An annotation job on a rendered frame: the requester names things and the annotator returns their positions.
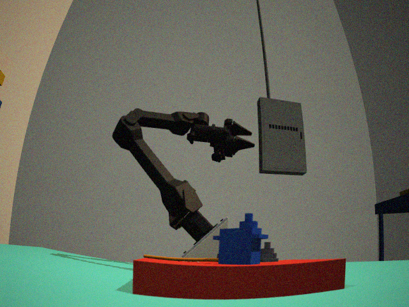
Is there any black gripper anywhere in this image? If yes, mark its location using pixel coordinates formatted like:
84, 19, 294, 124
207, 119, 254, 157

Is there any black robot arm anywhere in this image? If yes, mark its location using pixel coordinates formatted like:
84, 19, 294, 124
112, 108, 218, 245

